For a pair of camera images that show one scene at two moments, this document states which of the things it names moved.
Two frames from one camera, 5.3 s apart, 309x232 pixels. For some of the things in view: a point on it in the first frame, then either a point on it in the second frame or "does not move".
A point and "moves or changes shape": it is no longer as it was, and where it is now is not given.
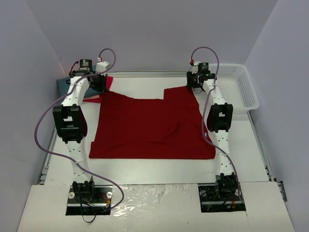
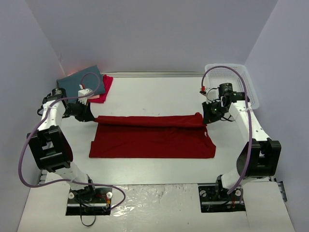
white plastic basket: (236, 87) does not move
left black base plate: (92, 199) does not move
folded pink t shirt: (96, 96) does not move
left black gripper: (99, 84) to (80, 110)
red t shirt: (171, 128) moves or changes shape
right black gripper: (192, 82) to (208, 113)
